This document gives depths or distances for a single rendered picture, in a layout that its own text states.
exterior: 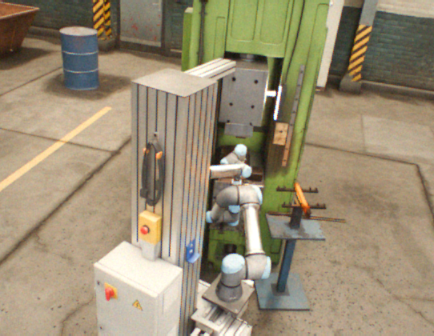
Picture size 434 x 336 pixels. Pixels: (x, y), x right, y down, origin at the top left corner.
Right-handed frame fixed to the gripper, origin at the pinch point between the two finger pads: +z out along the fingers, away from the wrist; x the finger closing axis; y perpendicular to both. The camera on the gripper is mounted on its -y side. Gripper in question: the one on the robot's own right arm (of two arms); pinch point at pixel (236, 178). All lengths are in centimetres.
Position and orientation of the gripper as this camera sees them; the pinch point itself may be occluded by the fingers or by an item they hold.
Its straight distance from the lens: 310.0
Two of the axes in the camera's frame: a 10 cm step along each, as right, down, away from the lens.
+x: 9.9, 1.1, -0.1
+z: 0.6, -4.6, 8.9
